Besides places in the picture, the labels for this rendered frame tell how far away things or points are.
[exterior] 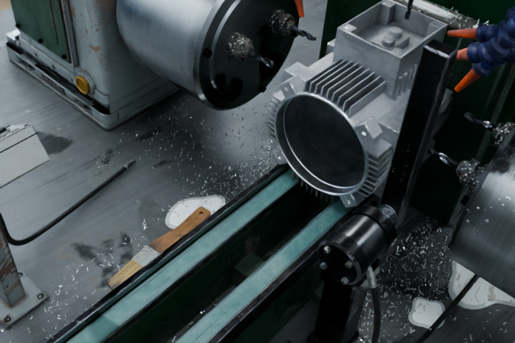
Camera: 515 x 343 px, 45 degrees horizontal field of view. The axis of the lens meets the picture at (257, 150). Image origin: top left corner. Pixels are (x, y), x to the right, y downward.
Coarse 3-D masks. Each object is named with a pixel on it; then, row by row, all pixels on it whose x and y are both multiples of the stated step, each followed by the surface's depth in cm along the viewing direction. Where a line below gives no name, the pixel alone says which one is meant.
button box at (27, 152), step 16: (16, 128) 74; (32, 128) 73; (0, 144) 71; (16, 144) 72; (32, 144) 73; (0, 160) 71; (16, 160) 72; (32, 160) 73; (48, 160) 75; (0, 176) 71; (16, 176) 72
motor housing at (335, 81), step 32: (320, 64) 89; (352, 64) 83; (288, 96) 83; (320, 96) 79; (352, 96) 77; (384, 96) 81; (288, 128) 90; (320, 128) 94; (352, 128) 97; (288, 160) 90; (320, 160) 92; (352, 160) 92; (384, 160) 79; (320, 192) 90; (352, 192) 83
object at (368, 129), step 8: (288, 80) 81; (296, 80) 82; (280, 88) 83; (288, 88) 82; (296, 88) 81; (368, 120) 76; (360, 128) 76; (368, 128) 76; (376, 128) 76; (360, 136) 77; (368, 136) 76; (376, 136) 76; (280, 152) 90; (280, 160) 91; (344, 200) 85; (352, 200) 84; (360, 200) 84
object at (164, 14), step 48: (144, 0) 93; (192, 0) 88; (240, 0) 89; (288, 0) 98; (144, 48) 96; (192, 48) 88; (240, 48) 90; (288, 48) 107; (192, 96) 99; (240, 96) 102
